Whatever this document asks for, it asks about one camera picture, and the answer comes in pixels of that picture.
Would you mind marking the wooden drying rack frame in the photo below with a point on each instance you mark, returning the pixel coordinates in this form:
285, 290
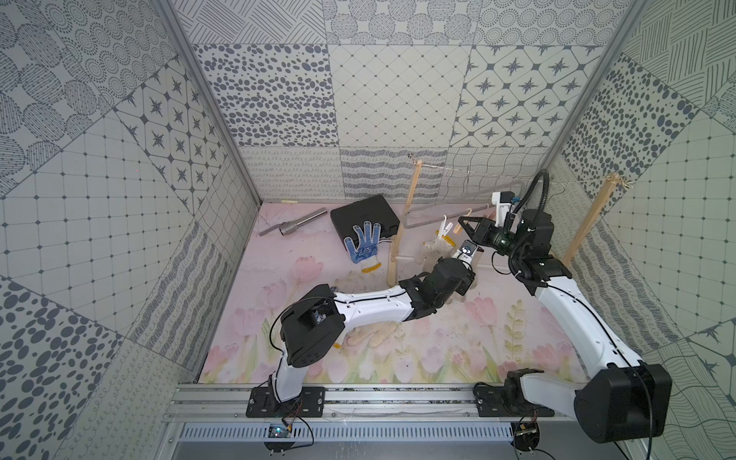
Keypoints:
594, 214

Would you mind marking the grey metal cylinder tool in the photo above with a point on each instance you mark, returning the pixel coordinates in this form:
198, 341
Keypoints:
288, 228

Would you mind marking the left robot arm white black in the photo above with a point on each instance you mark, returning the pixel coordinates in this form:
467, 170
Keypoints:
310, 327

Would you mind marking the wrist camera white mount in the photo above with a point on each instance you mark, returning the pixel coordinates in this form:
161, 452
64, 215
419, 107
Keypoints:
502, 202
466, 252

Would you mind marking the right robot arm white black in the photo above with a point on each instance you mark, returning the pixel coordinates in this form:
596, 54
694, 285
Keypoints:
625, 398

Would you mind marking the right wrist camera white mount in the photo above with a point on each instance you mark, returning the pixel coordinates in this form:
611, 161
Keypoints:
502, 202

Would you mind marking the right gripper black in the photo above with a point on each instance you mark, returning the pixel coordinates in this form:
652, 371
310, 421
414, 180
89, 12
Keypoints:
480, 234

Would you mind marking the small black module right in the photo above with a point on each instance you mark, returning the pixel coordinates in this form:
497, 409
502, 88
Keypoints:
525, 437

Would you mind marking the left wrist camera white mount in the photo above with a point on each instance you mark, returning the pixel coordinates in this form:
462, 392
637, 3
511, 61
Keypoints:
466, 252

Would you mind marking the grey clip hanger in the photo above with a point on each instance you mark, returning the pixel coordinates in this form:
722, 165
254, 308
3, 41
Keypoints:
473, 202

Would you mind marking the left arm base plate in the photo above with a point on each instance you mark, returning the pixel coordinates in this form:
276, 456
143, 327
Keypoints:
262, 403

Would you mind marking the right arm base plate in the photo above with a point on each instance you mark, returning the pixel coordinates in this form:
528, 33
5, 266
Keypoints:
495, 401

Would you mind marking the white clothes peg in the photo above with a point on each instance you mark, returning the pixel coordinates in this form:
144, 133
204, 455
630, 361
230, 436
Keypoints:
445, 227

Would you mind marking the beige knit gloves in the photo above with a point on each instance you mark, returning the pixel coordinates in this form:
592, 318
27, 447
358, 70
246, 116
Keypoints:
370, 336

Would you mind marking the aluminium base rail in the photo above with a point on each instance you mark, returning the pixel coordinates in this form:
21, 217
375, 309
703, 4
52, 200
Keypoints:
343, 403

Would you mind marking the blue dotted glove far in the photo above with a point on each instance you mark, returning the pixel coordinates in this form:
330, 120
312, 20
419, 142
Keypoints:
366, 243

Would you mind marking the black flat pad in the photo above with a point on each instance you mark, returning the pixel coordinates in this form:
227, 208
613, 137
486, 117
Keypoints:
373, 209

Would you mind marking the small circuit board left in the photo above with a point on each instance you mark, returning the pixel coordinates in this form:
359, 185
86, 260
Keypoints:
279, 439

